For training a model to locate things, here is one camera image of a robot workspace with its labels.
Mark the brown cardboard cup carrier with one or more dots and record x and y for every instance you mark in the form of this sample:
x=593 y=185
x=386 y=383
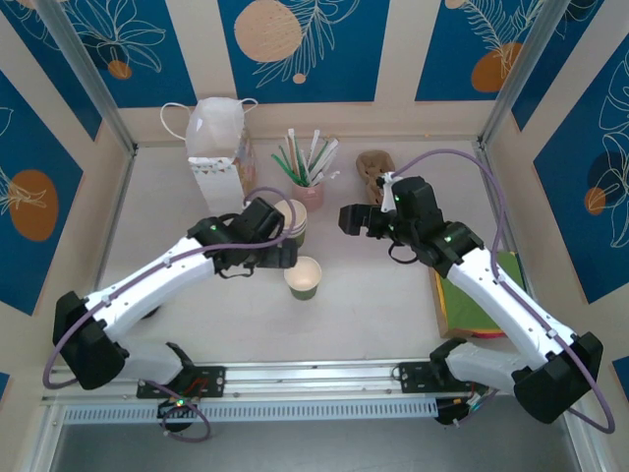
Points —
x=371 y=164

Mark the white paper gift bag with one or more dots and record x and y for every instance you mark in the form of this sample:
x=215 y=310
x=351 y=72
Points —
x=216 y=133

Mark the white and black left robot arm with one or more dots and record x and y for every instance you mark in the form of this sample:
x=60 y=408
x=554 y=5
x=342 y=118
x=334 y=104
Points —
x=147 y=285

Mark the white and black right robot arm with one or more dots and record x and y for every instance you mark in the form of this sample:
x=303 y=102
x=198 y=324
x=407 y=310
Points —
x=491 y=295

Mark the stack of paper cups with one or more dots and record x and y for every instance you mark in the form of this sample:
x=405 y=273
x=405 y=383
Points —
x=287 y=211

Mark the white paper-wrapped straw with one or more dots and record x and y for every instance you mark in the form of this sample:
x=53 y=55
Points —
x=314 y=147
x=328 y=177
x=294 y=150
x=329 y=152

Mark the pink straw holder cup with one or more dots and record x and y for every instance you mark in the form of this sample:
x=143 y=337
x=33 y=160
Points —
x=310 y=196

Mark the green paper-wrapped straw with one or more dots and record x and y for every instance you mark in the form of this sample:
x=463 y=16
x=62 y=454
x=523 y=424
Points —
x=287 y=158
x=285 y=168
x=320 y=156

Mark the green paper napkin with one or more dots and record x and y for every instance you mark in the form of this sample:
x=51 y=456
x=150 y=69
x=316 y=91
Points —
x=462 y=307

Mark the green and orange folders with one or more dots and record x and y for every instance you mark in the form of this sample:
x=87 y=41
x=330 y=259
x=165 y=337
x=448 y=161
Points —
x=440 y=314

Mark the red paper napkin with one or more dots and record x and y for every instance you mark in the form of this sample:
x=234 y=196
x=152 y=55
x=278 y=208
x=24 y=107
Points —
x=486 y=335

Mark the black controller board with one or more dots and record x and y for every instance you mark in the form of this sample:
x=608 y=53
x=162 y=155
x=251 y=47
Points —
x=454 y=413
x=176 y=408

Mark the aluminium mounting rail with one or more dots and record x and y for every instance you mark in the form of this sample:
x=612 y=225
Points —
x=314 y=378

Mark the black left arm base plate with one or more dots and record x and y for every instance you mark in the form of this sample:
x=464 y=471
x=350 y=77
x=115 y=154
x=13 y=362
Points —
x=211 y=381

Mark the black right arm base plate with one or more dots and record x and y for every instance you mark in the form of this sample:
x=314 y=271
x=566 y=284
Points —
x=417 y=376

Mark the aluminium frame post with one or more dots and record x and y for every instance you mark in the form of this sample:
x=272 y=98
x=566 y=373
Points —
x=522 y=74
x=91 y=78

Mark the aluminium frame leg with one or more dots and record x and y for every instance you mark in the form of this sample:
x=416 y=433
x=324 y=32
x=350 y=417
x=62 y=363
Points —
x=41 y=442
x=587 y=454

